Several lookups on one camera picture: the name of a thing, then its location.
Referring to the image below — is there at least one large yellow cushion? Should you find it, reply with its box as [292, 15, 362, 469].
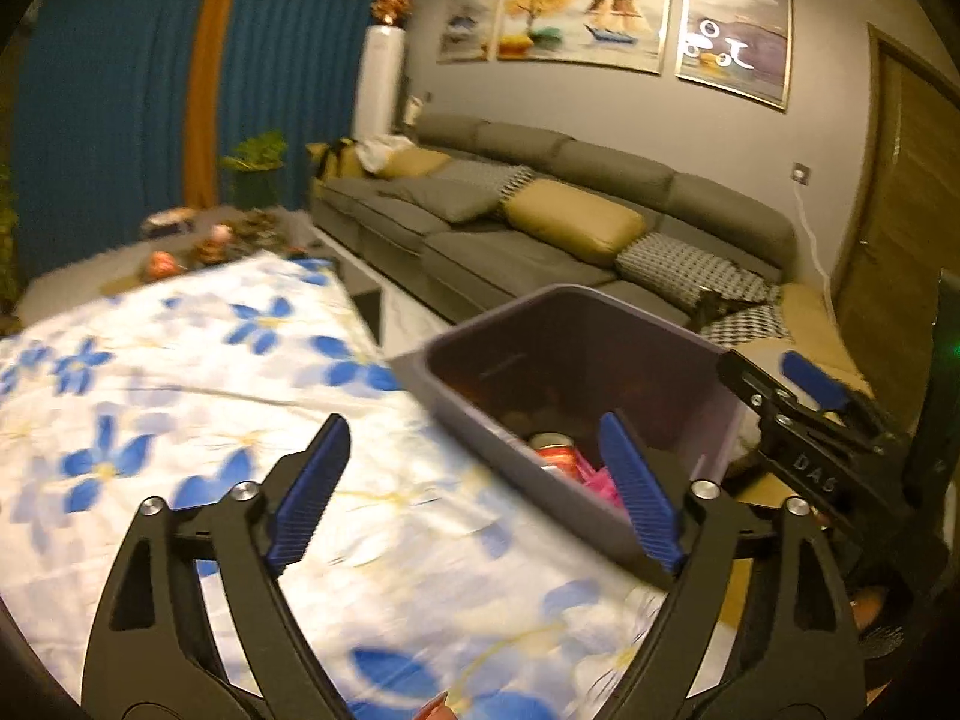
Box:
[502, 180, 646, 267]

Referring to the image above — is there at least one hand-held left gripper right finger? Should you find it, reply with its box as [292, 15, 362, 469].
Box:
[598, 411, 867, 720]

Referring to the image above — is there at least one grey cushion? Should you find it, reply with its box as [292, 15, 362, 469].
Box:
[390, 178, 502, 224]

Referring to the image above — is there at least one white standing air conditioner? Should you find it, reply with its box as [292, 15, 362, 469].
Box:
[354, 25, 407, 142]

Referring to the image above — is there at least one wide sailing ship painting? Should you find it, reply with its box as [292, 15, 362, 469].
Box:
[496, 0, 674, 76]

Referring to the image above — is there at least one white cloth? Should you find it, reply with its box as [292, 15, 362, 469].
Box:
[358, 135, 413, 170]

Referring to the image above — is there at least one grey plastic bin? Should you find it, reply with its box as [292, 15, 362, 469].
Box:
[386, 283, 749, 592]

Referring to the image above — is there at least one wooden door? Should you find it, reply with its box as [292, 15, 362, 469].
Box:
[832, 22, 960, 398]

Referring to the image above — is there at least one black white patterned cushion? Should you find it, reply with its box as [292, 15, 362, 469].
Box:
[615, 232, 781, 312]
[457, 161, 537, 203]
[697, 304, 792, 350]

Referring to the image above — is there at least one black garment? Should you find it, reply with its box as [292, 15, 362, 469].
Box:
[309, 139, 361, 181]

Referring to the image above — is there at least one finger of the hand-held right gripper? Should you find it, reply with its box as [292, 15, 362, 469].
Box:
[780, 351, 893, 437]
[716, 351, 848, 437]

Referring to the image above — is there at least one grey coffee table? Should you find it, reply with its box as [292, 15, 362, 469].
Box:
[15, 204, 385, 350]

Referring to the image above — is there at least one purple abstract painting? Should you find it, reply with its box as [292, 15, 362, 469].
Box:
[675, 0, 794, 112]

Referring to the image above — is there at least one small yellow cushion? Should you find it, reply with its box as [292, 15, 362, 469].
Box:
[375, 146, 452, 179]

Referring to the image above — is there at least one yellow end cushion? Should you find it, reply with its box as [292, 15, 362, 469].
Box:
[780, 281, 871, 391]

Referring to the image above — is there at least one white cable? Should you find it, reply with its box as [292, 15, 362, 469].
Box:
[795, 184, 835, 286]

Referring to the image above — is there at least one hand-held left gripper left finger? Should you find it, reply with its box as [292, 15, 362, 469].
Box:
[81, 412, 353, 720]

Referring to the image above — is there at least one potted plant dark pot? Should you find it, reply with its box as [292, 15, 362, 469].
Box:
[221, 131, 290, 209]

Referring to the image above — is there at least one person's right hand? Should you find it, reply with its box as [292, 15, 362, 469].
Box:
[851, 589, 893, 635]

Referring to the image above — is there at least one small red paper cup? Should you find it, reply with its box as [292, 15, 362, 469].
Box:
[527, 431, 584, 475]

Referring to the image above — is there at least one pink figurine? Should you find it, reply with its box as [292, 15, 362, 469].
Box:
[199, 223, 237, 260]

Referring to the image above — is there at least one grey sofa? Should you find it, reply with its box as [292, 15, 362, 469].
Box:
[309, 112, 797, 331]

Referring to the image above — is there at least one small landscape painting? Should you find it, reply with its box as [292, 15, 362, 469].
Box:
[437, 0, 502, 65]

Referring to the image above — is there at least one pink plastic bag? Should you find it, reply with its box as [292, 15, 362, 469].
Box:
[576, 461, 627, 507]

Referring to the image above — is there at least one orange curtain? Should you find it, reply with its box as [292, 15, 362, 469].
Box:
[184, 0, 241, 209]

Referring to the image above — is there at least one blue floral bed sheet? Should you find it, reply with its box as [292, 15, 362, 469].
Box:
[0, 251, 676, 720]

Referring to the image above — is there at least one blue curtain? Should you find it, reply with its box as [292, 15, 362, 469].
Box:
[221, 0, 415, 207]
[11, 0, 215, 278]

